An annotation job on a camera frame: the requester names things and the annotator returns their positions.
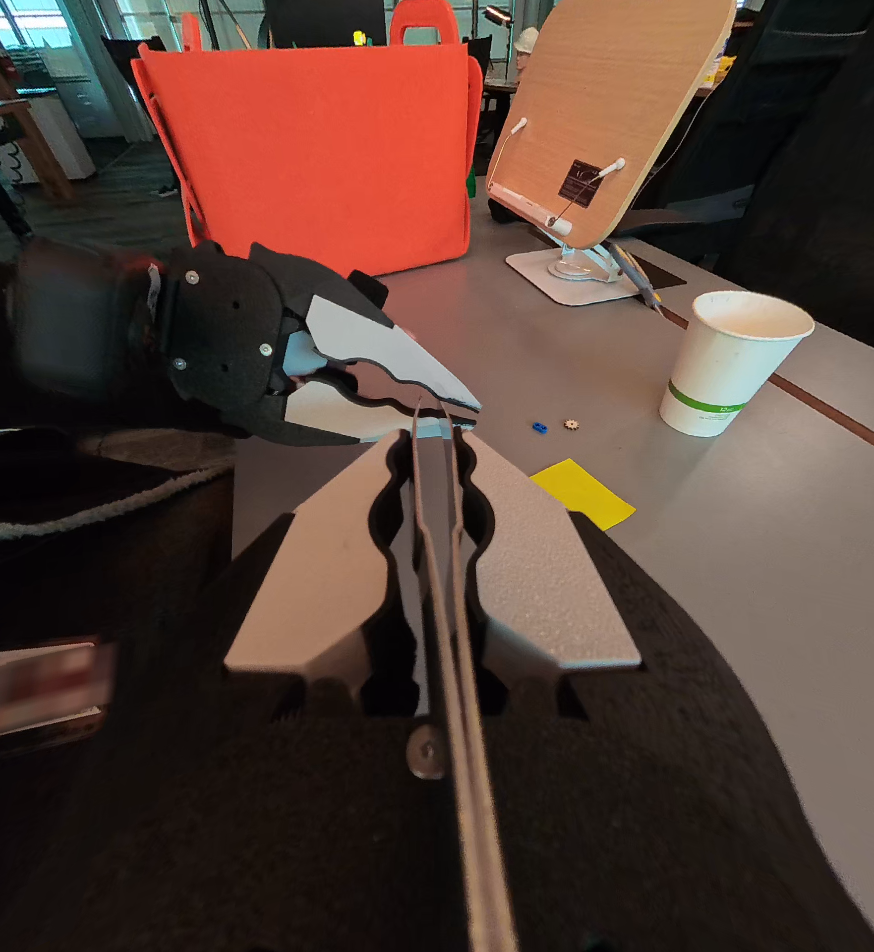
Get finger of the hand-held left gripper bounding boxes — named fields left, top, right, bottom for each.
left=283, top=378, right=478, bottom=446
left=305, top=295, right=484, bottom=412

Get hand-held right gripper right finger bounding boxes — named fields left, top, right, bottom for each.
left=452, top=430, right=643, bottom=718

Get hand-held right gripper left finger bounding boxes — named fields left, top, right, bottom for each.
left=223, top=429, right=417, bottom=716

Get yellow sticky note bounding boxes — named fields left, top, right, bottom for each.
left=529, top=458, right=638, bottom=532

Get long metal tweezers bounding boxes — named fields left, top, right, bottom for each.
left=409, top=396, right=520, bottom=952

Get white paper cup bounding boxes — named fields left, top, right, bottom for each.
left=659, top=290, right=816, bottom=438

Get orange felt storage bin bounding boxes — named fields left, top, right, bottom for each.
left=130, top=0, right=485, bottom=278

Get white cabinet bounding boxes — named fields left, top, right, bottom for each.
left=5, top=95, right=97, bottom=184

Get wooden book stand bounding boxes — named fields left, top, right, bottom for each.
left=485, top=0, right=738, bottom=307

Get black monitor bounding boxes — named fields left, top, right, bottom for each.
left=264, top=0, right=388, bottom=48

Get black mesh office chair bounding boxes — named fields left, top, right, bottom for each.
left=715, top=0, right=874, bottom=361
left=619, top=0, right=847, bottom=257

